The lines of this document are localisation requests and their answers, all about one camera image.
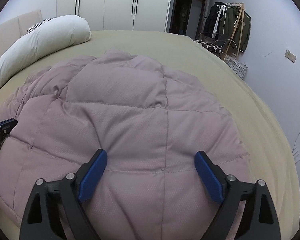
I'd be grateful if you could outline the black chair with floral cushion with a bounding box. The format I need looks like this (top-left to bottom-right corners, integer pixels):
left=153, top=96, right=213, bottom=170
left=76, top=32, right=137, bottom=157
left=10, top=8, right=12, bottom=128
left=193, top=32, right=232, bottom=57

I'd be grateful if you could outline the white wifi router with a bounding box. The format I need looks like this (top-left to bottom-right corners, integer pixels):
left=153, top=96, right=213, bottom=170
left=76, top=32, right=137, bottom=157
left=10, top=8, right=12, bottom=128
left=292, top=147, right=300, bottom=164

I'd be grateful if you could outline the white grid laundry basket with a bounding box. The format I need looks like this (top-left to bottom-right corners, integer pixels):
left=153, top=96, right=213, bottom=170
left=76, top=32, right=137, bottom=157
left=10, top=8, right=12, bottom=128
left=224, top=56, right=248, bottom=80

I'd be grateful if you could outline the wooden clothes rack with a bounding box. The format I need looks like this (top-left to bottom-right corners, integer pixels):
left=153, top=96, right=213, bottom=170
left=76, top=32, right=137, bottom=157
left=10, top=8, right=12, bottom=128
left=222, top=3, right=245, bottom=60

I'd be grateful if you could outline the wall power socket upper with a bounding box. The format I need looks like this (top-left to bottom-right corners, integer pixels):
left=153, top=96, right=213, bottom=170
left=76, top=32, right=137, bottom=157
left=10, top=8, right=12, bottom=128
left=285, top=50, right=296, bottom=63

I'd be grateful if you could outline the mauve hooded down coat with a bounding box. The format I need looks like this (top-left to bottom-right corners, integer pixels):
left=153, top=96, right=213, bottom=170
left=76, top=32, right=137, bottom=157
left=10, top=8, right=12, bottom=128
left=0, top=50, right=250, bottom=239

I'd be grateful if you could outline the white hanging garment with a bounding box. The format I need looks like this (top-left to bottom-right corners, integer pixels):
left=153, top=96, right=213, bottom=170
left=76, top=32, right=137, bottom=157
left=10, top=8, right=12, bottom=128
left=213, top=5, right=226, bottom=33

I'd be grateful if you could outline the beige upholstered headboard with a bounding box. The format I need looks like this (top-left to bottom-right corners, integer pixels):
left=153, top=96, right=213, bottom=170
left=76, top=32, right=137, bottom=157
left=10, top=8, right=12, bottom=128
left=0, top=10, right=43, bottom=57

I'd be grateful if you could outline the white long pillow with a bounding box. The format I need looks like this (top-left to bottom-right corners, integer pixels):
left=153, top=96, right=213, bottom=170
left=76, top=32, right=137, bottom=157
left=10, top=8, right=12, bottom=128
left=0, top=15, right=91, bottom=88

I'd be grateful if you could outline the black hanging garment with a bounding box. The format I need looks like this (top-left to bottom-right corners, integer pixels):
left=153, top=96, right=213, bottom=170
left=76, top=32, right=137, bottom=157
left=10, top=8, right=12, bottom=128
left=204, top=2, right=226, bottom=38

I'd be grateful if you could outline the beige bed sheet mattress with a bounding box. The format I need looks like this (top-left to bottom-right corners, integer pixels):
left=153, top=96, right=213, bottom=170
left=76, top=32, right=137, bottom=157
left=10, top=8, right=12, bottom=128
left=0, top=30, right=300, bottom=239

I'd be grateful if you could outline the white wardrobe with handles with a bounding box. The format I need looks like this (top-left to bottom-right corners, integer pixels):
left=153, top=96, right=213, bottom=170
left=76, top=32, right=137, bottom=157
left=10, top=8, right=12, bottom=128
left=57, top=0, right=171, bottom=32

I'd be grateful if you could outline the black white striped pillow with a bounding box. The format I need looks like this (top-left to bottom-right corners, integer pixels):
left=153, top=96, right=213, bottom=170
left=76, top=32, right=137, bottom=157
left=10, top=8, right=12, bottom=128
left=26, top=17, right=54, bottom=33

